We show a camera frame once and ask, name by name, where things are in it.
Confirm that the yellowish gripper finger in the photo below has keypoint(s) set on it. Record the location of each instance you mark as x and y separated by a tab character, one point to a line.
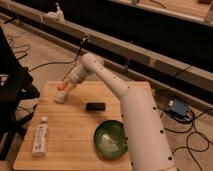
69	87

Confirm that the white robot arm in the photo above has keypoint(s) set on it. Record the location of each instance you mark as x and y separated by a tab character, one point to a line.
147	142

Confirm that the black rectangular block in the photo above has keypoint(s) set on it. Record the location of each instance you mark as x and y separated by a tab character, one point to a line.
95	107

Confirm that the black equipment stand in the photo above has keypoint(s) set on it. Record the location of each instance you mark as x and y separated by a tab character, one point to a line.
15	85

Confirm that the white tube with cap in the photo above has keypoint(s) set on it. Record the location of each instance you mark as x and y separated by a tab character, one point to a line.
40	140

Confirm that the green glass bowl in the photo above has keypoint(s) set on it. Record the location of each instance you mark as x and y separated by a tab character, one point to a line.
109	139

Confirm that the blue power box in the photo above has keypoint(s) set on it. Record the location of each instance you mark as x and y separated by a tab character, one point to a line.
178	107

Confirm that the white object on rail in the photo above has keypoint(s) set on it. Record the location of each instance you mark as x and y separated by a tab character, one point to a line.
58	15

